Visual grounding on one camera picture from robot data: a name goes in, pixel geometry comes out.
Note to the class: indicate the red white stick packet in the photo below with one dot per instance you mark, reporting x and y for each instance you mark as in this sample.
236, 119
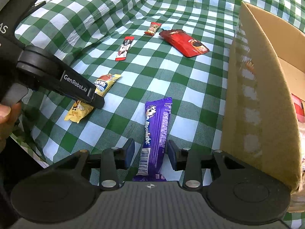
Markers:
124, 49

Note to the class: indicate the purple candy packet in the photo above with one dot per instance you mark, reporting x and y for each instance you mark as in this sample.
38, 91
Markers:
154, 124

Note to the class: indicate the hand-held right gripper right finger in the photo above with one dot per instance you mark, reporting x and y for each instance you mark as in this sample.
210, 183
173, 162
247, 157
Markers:
172, 156

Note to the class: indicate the red coffee pouch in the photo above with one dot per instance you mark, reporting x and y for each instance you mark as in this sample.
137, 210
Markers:
183, 43

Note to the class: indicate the brown cardboard box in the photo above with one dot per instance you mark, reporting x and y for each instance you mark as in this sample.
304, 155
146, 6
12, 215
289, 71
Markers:
252, 100

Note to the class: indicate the green checkered cloth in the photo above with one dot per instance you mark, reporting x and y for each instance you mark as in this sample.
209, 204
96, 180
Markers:
154, 59

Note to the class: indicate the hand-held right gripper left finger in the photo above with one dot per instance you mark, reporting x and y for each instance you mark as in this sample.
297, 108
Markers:
129, 153

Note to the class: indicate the small red beige snack packet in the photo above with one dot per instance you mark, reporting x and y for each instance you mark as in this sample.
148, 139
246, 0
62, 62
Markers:
153, 28

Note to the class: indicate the person's left hand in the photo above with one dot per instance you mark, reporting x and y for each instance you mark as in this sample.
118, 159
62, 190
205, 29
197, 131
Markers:
8, 121

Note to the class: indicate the yellow snack packet blue print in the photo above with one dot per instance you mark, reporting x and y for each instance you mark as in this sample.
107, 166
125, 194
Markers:
109, 81

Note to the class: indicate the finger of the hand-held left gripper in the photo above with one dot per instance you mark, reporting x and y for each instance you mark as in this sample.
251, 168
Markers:
78, 83

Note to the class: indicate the plain yellow snack packet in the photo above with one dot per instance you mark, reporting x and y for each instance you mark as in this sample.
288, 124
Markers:
78, 113

